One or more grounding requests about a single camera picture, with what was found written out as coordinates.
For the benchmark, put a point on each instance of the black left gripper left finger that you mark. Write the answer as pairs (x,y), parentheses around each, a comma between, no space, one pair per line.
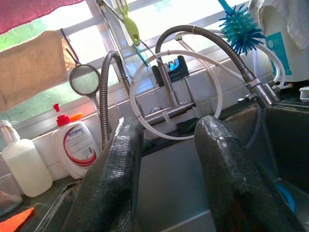
(111,181)

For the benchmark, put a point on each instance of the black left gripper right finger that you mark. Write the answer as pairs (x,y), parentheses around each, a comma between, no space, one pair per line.
(236,183)

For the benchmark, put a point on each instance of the white soap bottle red pump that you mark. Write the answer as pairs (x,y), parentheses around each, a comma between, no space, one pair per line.
(77,149)

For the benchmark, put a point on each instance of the blue plastic bowl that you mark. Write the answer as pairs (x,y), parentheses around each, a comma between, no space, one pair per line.
(287,195)

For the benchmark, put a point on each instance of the stainless steel sink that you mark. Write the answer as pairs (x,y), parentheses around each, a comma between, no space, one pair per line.
(169,181)

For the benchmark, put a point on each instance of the translucent white pump bottle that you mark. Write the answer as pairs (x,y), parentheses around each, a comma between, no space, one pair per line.
(26,169)

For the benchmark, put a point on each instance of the steel faucet bar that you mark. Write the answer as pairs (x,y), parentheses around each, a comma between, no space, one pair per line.
(169,113)

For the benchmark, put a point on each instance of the round metal mesh strainer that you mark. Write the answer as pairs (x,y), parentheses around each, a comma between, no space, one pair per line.
(84,79)

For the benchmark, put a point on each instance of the orange cloth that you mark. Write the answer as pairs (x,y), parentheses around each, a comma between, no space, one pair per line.
(14,222)

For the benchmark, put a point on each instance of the thin white tube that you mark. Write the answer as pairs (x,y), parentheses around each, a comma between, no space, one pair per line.
(281,70)

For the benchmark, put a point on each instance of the black blue knife sharpener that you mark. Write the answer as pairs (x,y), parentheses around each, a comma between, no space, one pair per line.
(177,72)

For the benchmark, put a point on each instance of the white water filter teal label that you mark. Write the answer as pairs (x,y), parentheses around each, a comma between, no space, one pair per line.
(299,62)

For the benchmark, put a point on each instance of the tan hanging cloth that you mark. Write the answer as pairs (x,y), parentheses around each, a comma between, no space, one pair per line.
(31,70)

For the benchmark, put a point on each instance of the blue bottle brush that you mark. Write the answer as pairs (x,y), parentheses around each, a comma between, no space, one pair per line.
(241,31)

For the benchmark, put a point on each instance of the white cloth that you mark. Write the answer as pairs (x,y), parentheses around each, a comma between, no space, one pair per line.
(277,14)

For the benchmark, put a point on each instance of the red hanging cloth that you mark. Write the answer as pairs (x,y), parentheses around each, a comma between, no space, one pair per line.
(29,12)

